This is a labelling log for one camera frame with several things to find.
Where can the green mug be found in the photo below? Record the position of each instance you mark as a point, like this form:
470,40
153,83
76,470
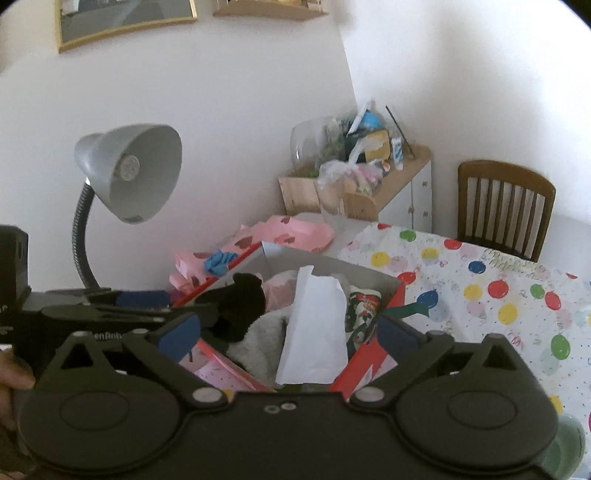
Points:
565,447

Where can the blue cloth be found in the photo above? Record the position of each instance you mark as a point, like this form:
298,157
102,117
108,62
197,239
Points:
221,261

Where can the gold framed picture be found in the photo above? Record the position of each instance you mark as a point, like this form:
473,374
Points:
124,18

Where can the white plastic bag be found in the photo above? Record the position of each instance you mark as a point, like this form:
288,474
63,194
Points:
314,332

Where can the blue round toy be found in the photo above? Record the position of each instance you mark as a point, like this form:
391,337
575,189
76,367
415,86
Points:
369,122

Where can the thin black stick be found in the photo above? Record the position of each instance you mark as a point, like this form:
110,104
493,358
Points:
399,131

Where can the small wooden cabinet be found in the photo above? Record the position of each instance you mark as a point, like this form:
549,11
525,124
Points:
415,184

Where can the red cardboard box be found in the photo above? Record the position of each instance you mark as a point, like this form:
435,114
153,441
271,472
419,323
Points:
360,374

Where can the grey desk lamp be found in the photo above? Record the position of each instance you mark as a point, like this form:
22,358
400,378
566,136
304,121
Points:
138,166

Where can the white blue tube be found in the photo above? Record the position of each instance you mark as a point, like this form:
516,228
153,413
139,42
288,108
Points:
397,154

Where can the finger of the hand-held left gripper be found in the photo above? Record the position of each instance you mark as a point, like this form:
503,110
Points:
138,299
115,319

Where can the person's left hand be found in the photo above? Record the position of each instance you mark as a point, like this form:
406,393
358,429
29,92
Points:
16,374

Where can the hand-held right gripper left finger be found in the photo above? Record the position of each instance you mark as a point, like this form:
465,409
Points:
182,334

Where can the wooden wall shelf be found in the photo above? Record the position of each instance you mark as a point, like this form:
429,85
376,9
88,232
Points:
272,10

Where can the yellow white packet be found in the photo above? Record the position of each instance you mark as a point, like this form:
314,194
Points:
376,145

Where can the wooden chair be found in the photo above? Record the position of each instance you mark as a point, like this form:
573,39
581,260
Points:
505,180

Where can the white fluffy cloth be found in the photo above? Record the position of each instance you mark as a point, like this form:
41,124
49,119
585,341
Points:
263,341

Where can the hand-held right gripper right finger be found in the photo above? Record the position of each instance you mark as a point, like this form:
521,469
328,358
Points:
397,337

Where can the plastic bag with pink contents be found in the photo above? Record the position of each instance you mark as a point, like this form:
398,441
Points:
351,175

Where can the christmas print apron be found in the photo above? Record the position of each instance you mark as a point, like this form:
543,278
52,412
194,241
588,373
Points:
362,314

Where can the pink heart wrapping paper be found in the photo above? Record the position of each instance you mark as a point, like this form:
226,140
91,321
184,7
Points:
286,233

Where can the black cloth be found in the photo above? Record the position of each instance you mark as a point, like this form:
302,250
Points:
240,300

